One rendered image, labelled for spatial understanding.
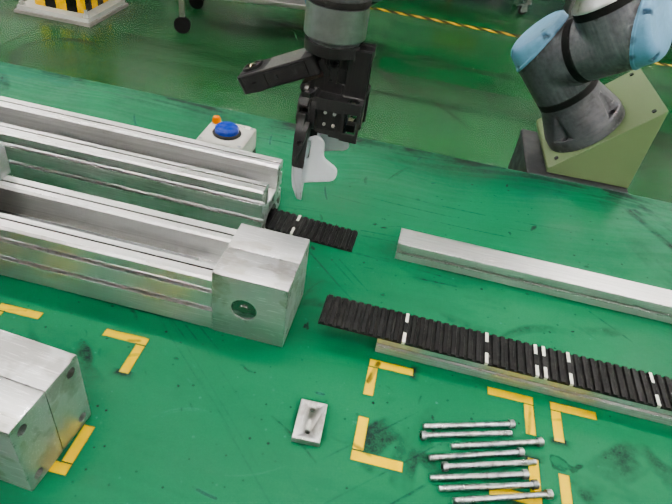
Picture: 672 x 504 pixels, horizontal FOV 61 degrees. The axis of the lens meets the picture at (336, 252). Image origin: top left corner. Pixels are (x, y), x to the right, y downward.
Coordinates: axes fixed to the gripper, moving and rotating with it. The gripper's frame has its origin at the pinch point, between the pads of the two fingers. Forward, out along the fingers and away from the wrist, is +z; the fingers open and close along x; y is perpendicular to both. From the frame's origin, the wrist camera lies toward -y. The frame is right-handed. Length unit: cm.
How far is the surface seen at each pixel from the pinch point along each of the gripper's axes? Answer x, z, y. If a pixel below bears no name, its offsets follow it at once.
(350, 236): 1.5, 9.7, 8.2
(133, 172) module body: -3.1, 3.8, -24.5
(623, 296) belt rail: -1.2, 7.1, 48.1
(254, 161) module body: 3.3, 1.4, -8.2
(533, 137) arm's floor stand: 51, 10, 39
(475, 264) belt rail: -1.1, 7.5, 27.1
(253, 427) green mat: -34.6, 10.0, 4.7
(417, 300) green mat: -9.0, 9.9, 19.8
